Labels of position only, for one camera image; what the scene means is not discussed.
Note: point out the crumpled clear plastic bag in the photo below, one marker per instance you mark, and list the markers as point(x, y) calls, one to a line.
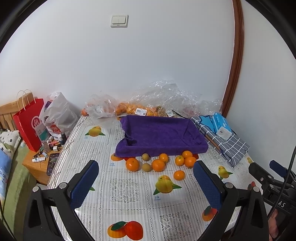
point(189, 103)

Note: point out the red paper shopping bag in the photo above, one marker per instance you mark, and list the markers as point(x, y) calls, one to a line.
point(27, 118)

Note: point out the large orange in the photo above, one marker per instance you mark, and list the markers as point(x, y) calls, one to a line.
point(132, 164)

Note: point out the green kiwi front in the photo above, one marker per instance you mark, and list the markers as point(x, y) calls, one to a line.
point(146, 167)

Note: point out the small orange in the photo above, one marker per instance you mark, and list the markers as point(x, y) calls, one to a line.
point(179, 160)
point(164, 157)

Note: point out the lone orange front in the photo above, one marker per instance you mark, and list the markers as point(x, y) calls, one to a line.
point(179, 175)

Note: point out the clear bag of oranges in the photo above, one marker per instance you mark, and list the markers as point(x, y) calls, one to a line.
point(141, 105)

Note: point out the right hand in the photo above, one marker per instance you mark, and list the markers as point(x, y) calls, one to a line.
point(273, 228)

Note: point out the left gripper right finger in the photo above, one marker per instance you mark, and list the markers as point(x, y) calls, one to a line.
point(241, 213)

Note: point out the patterned pillow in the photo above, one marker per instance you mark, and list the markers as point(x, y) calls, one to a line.
point(9, 142)

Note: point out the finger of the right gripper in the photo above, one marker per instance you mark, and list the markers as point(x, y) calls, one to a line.
point(277, 168)
point(261, 175)

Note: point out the small red tomato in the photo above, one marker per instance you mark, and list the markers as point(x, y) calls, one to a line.
point(251, 185)

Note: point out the white light switch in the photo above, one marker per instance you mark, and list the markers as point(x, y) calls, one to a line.
point(119, 21)

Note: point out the purple towel covered tray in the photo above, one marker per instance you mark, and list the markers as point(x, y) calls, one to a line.
point(156, 135)

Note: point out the green kiwi back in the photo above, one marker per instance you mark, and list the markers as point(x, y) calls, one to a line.
point(145, 157)

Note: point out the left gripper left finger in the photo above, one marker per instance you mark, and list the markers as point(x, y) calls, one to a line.
point(40, 223)

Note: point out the wooden headboard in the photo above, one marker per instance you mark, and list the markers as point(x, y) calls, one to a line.
point(8, 110)

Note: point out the brown wooden door frame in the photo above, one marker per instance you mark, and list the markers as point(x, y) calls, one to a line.
point(237, 57)

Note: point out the green kiwi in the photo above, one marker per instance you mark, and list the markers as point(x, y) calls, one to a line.
point(146, 167)
point(145, 157)

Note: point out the clear bag left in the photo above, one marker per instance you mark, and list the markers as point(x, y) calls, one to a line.
point(100, 106)

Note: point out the grey checked folded cloth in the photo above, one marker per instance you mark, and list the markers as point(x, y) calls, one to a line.
point(232, 150)

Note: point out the blue tissue pack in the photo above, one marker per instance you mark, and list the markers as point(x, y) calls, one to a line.
point(221, 126)

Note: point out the white plastic shopping bag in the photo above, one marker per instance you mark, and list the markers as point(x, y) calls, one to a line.
point(57, 116)

